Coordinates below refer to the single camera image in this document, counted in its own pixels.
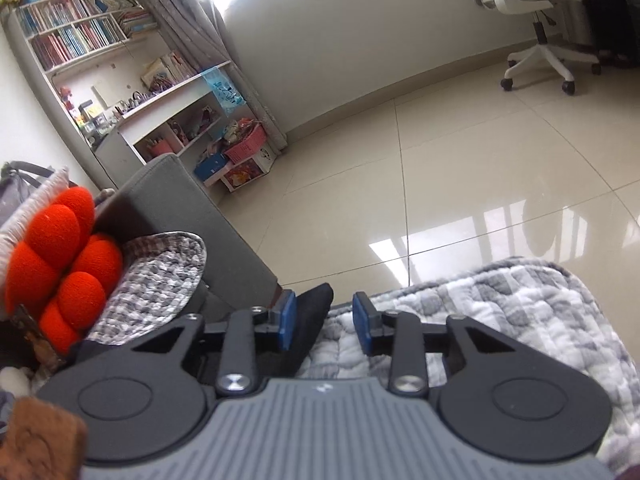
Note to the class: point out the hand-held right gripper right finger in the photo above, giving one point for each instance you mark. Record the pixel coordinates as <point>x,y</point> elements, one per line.
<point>362,322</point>

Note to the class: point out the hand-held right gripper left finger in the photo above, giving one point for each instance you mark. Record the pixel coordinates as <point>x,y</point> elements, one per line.
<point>287,320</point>

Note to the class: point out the black pants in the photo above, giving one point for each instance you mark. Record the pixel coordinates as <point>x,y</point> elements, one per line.
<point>310,320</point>

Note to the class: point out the grey checked blanket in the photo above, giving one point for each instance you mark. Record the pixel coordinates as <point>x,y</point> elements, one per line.
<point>500,310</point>

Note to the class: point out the grey sofa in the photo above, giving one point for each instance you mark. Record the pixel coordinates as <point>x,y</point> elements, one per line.
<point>190,220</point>

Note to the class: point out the printed cardboard box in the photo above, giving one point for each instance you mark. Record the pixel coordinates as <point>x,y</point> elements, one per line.
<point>250,172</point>

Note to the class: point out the blue box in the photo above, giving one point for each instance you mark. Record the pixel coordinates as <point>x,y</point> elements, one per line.
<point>210,167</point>

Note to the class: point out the pink basket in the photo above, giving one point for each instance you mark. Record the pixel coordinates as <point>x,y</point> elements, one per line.
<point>247,145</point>

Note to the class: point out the red flower cushion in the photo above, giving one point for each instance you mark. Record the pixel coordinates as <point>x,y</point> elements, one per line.
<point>65,270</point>

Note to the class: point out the blue patterned bag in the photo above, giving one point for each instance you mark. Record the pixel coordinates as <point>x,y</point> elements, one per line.
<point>225,90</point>

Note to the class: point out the smartphone showing video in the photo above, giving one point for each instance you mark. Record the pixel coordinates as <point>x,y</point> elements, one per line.
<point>30,332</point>

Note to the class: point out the white bookshelf desk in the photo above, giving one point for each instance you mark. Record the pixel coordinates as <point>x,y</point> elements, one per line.
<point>125,110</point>

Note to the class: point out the white pillow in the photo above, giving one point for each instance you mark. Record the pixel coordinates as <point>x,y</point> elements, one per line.
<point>35,210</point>

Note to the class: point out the white plush toy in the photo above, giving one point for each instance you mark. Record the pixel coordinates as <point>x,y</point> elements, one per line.
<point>12,380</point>

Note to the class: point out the grey bag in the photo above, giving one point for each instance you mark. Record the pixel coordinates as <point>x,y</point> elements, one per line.
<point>20,185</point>

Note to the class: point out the grey patterned curtain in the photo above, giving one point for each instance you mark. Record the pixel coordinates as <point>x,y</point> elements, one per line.
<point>200,25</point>

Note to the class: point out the white office chair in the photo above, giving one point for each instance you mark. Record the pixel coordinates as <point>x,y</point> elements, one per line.
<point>540,55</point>

